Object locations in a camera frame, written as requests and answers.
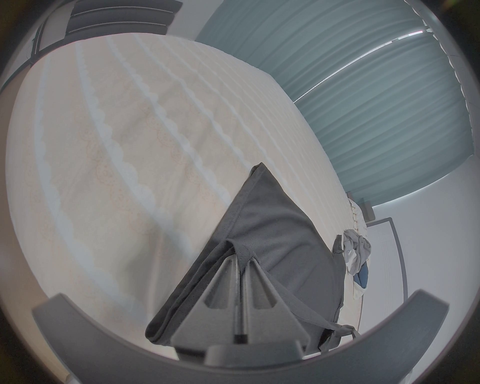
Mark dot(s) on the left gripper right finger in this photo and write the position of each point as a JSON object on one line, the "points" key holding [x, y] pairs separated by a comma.
{"points": [[262, 322]]}

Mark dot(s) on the blue-green curtain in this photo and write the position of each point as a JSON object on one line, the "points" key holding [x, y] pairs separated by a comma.
{"points": [[300, 37], [393, 123]]}

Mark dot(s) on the grey bedside table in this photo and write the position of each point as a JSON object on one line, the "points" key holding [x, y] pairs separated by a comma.
{"points": [[368, 213]]}

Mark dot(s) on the bed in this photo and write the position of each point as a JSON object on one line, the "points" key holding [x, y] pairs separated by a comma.
{"points": [[112, 168]]}

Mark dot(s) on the black garment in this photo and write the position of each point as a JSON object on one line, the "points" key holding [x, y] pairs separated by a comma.
{"points": [[270, 225]]}

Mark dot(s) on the white printed pillow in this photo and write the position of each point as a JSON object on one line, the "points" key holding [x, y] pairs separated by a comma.
{"points": [[356, 213]]}

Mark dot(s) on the pile of clothes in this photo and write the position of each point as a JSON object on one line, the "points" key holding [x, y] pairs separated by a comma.
{"points": [[356, 251]]}

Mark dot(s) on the dark grey chest of drawers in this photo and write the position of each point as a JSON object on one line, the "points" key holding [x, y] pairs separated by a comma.
{"points": [[120, 17]]}

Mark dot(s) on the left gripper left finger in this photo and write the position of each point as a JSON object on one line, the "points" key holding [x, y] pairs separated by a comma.
{"points": [[221, 322]]}

